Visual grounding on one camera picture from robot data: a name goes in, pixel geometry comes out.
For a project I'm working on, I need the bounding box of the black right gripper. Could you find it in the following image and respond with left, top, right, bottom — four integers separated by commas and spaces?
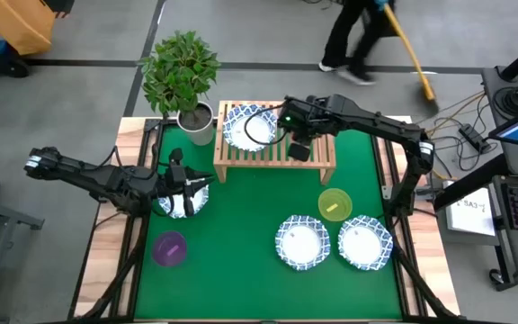
287, 94, 335, 163

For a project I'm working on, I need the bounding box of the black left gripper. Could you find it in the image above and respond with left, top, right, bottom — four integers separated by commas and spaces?
159, 148, 216, 218

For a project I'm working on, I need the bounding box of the blue patterned paper bowl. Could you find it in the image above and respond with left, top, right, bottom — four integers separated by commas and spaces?
337, 214, 395, 272
156, 182, 210, 221
274, 214, 332, 272
221, 103, 279, 153

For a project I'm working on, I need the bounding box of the purple plastic bowl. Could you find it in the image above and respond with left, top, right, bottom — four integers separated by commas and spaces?
151, 229, 188, 268

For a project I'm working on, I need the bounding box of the slatted wooden shelf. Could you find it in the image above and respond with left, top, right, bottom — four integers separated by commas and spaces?
212, 99, 337, 185

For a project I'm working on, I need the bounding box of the yellow-green plastic bowl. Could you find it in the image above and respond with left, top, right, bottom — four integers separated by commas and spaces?
317, 187, 353, 223

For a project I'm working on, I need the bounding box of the green plant in white pot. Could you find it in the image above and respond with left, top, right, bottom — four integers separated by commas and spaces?
139, 29, 221, 148

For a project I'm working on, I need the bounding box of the green table mat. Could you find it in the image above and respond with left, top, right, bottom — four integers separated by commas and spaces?
133, 123, 404, 321

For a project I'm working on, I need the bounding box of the person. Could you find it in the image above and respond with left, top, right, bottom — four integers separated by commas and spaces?
317, 0, 393, 87

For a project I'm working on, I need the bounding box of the yellow broom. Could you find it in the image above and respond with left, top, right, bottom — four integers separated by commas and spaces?
382, 2, 441, 113

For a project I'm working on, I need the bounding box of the black power strip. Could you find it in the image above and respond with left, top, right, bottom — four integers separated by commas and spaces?
458, 122, 490, 155

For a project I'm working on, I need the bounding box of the white paper sheet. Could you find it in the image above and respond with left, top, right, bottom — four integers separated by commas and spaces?
445, 196, 497, 238

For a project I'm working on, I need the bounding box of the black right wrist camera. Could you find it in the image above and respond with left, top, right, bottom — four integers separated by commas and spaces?
277, 101, 308, 132

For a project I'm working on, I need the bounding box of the coiled black cable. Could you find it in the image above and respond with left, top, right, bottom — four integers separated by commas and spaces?
492, 84, 518, 119

